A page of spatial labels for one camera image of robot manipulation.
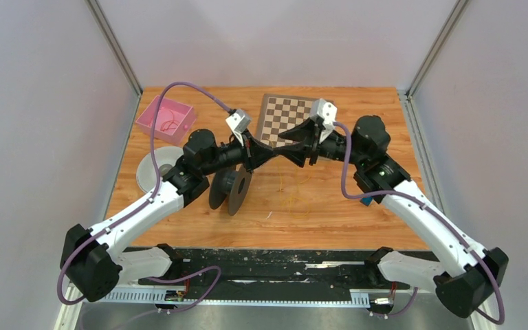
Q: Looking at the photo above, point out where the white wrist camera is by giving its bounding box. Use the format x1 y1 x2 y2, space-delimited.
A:
309 98 338 143
225 109 252 146

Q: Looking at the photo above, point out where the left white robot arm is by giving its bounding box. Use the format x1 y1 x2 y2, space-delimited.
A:
57 129 278 305

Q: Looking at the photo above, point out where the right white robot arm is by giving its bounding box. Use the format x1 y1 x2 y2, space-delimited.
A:
279 115 509 325

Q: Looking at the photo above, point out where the white cable spool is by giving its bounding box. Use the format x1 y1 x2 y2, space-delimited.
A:
136 146 183 193

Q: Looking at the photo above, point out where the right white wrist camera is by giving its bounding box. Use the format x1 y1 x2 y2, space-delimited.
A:
309 98 338 143

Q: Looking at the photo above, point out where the pink plastic box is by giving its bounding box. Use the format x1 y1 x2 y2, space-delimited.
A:
135 96 197 145

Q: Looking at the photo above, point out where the black cable spool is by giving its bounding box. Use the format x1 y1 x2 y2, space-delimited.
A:
209 166 252 216

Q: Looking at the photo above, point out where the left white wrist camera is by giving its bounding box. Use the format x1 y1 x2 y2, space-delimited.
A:
225 109 252 146

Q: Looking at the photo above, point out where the wooden chessboard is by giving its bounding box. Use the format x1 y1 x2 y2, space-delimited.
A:
253 93 317 148

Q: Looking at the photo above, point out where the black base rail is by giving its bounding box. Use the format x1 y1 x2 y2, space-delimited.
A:
158 244 413 303

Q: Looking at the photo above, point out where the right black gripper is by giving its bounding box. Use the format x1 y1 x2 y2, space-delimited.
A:
273 118 366 167

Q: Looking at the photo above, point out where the yellow cable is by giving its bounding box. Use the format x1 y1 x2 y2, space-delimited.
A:
275 157 314 219

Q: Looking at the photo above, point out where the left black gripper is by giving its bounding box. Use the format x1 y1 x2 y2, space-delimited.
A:
201 127 278 176

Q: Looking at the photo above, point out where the blue toy brick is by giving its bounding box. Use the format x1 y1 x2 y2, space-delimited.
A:
360 197 373 206

